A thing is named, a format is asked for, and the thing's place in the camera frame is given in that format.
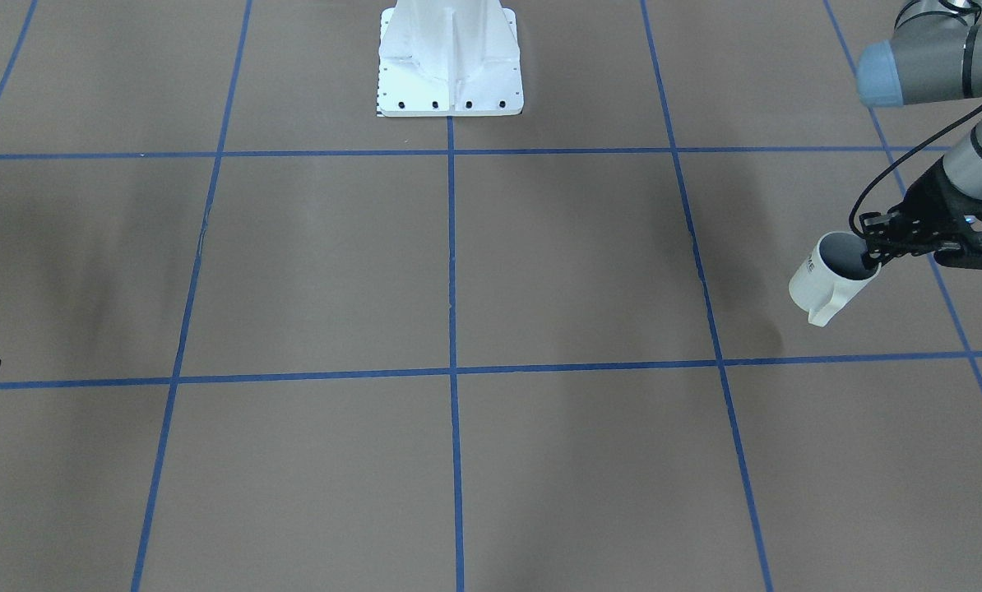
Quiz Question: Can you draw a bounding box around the white mug with handle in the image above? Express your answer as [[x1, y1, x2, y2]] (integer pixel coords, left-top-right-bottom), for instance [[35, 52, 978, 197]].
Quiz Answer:
[[788, 232, 881, 327]]

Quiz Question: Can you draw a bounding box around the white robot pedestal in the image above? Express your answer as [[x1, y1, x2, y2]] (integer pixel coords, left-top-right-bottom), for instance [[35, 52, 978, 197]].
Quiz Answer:
[[376, 1, 525, 118]]

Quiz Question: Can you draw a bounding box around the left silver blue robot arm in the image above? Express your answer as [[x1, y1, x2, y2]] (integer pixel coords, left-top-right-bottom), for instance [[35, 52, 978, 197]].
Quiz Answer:
[[849, 1, 982, 271]]

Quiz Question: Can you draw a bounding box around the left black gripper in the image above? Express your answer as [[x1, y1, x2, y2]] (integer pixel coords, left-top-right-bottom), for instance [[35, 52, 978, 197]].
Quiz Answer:
[[859, 158, 982, 267]]

